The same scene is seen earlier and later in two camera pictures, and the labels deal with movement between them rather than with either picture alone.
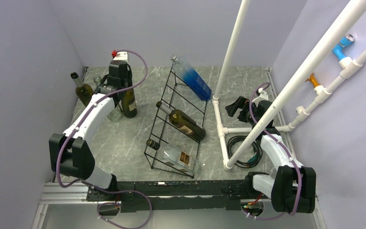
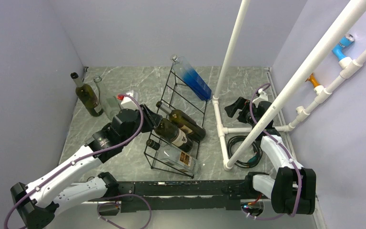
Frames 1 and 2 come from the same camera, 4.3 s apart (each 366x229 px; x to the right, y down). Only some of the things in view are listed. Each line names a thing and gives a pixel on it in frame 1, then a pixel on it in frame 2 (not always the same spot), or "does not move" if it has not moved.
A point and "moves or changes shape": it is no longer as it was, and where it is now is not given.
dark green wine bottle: [128, 104] moves or changes shape
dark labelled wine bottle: [179, 121] does not move
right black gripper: [241, 102] does not move
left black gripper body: [127, 81] -> [148, 124]
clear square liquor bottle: [176, 158] does not move
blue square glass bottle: [192, 77] does not move
